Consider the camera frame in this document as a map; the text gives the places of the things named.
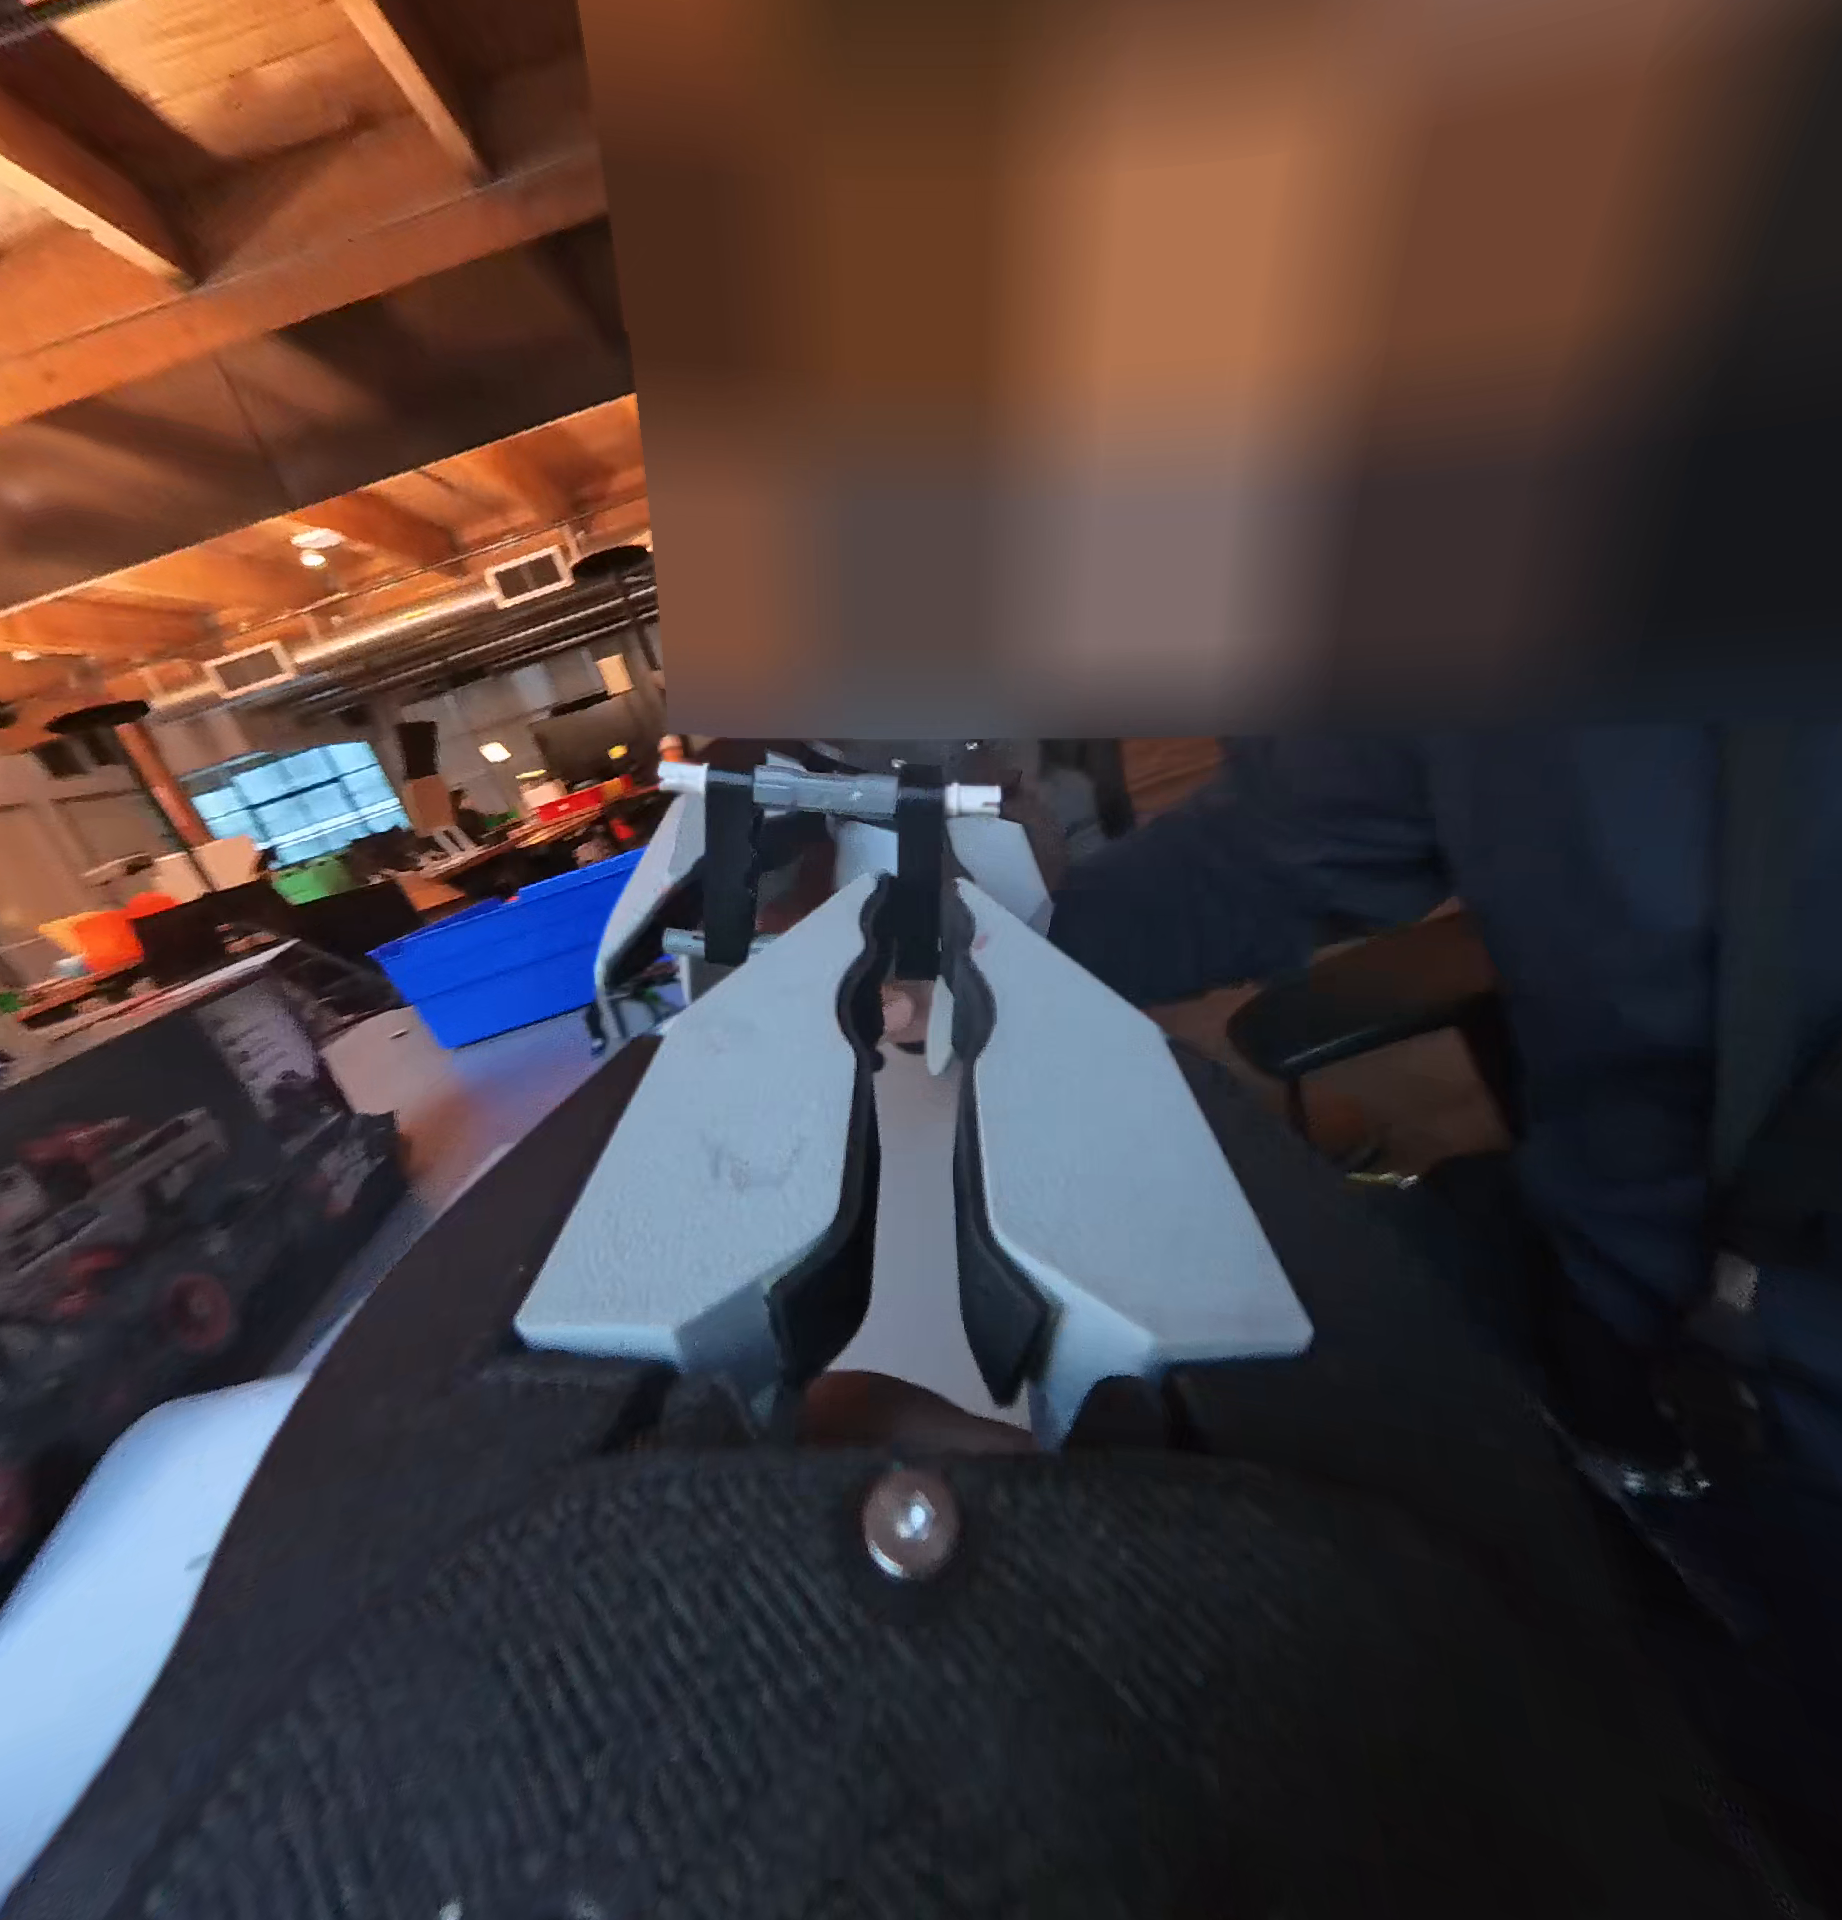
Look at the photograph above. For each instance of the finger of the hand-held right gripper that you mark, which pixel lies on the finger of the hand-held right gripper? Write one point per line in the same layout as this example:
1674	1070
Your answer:
651	916
1003	862

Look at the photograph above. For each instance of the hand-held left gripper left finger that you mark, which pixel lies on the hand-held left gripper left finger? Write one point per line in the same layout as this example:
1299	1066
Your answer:
711	1156

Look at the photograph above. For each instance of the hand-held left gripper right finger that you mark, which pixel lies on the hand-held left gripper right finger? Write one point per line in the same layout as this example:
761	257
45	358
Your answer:
1116	1185

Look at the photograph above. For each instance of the black lego set box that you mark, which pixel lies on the black lego set box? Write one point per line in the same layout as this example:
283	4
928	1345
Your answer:
141	1200

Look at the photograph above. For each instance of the orange plastic bin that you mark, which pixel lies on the orange plastic bin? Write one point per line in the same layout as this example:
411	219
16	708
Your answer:
111	925

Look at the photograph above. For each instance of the person's right forearm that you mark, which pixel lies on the person's right forearm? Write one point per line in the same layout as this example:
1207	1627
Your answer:
1251	886

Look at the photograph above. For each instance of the blue plastic bin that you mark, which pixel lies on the blue plastic bin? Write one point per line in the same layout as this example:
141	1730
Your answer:
501	961

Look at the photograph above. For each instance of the person's torso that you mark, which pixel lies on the person's torso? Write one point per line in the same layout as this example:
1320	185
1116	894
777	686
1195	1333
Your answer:
1686	975

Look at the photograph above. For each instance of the black monitor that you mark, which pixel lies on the black monitor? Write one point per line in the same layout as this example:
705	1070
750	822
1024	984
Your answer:
261	922

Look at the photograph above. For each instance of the black lego beam axle assembly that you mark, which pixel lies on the black lego beam axle assembly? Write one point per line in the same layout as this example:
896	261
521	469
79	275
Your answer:
728	871

